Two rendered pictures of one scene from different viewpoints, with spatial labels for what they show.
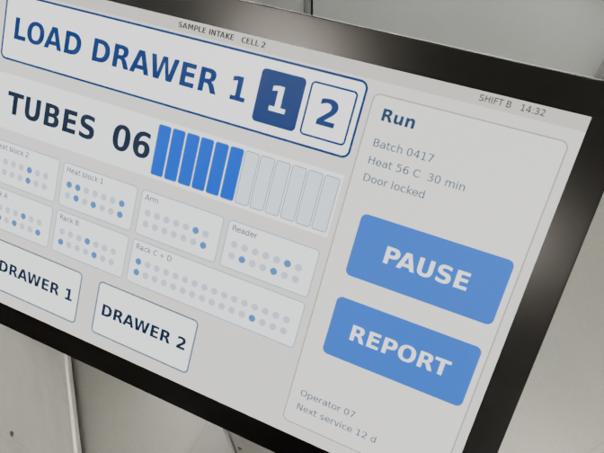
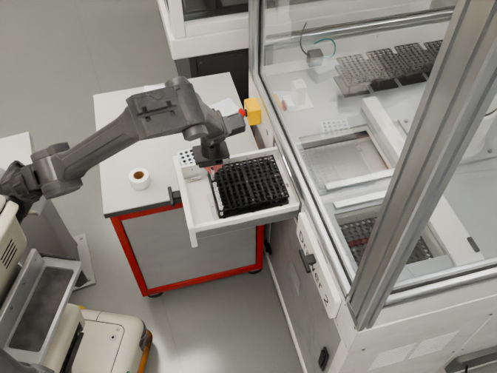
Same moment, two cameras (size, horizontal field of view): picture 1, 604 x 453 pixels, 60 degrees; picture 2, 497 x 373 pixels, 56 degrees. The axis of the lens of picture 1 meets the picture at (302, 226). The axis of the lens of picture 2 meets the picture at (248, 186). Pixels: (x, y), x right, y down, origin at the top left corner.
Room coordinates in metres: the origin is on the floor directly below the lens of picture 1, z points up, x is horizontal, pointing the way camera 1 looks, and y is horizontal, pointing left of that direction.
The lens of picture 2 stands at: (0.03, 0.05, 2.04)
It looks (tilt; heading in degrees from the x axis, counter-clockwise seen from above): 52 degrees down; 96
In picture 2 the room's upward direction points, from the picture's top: straight up
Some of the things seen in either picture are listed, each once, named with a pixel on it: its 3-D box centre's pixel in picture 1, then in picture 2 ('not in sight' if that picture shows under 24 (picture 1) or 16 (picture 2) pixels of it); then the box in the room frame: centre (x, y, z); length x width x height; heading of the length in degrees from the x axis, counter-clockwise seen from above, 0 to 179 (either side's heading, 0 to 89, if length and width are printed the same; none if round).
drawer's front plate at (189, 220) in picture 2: not in sight; (184, 200); (-0.26, 0.89, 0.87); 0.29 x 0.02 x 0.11; 110
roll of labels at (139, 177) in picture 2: not in sight; (140, 178); (-0.45, 1.04, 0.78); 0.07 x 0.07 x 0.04
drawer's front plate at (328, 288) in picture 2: not in sight; (316, 263); (0.15, 0.71, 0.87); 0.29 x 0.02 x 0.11; 110
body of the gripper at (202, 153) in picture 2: not in sight; (210, 147); (-0.17, 0.96, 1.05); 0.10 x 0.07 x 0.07; 20
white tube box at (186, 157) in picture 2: not in sight; (197, 158); (-0.27, 1.15, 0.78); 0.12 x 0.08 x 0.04; 28
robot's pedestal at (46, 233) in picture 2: not in sight; (31, 225); (-1.01, 1.06, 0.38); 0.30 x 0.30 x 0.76; 27
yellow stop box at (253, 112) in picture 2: not in sight; (251, 112); (-0.09, 1.31, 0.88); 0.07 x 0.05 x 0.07; 110
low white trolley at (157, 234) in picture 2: not in sight; (185, 193); (-0.38, 1.29, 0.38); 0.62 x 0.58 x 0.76; 110
